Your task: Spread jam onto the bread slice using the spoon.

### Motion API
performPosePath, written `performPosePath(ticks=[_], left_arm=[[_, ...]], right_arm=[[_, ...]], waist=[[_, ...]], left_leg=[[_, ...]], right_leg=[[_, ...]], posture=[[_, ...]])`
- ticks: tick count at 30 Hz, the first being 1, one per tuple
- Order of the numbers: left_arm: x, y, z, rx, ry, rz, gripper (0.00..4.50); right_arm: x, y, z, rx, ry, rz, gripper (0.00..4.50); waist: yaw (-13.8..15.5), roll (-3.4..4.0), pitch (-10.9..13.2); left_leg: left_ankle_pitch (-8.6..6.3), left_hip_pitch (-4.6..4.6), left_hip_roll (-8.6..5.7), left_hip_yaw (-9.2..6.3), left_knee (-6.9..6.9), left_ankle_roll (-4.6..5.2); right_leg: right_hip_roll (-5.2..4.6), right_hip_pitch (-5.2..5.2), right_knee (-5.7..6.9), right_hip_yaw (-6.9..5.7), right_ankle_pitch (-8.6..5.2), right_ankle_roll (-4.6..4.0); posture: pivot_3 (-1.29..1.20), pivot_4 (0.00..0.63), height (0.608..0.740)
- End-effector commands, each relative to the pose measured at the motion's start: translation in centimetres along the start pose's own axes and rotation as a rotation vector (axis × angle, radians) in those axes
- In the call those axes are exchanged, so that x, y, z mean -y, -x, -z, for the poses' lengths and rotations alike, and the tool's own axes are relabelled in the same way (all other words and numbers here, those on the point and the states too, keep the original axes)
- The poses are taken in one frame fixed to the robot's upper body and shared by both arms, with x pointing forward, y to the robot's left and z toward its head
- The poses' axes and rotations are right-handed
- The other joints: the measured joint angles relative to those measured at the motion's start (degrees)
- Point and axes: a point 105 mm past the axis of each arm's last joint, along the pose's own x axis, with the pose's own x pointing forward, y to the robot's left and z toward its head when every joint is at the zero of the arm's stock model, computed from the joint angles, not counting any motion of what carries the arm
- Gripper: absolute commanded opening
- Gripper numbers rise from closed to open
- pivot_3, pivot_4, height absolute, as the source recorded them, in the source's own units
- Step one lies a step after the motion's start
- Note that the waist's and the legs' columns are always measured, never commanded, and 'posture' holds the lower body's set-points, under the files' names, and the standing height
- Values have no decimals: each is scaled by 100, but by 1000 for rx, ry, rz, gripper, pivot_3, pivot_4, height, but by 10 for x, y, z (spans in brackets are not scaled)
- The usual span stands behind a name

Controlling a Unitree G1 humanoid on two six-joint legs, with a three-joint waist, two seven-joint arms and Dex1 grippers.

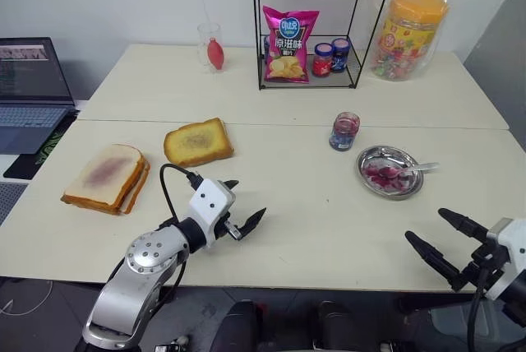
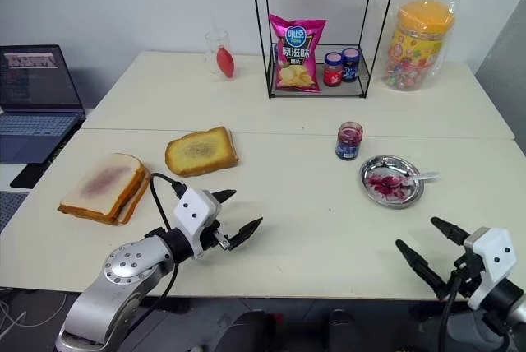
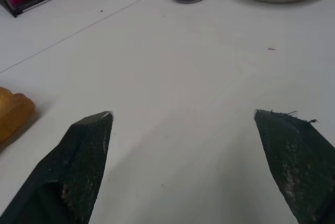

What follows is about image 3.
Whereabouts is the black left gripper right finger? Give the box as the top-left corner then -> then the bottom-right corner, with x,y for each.
252,108 -> 335,224

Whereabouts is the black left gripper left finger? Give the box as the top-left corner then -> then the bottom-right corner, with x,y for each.
0,110 -> 115,224

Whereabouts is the golden toasted bread slice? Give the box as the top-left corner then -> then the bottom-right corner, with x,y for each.
0,86 -> 36,143

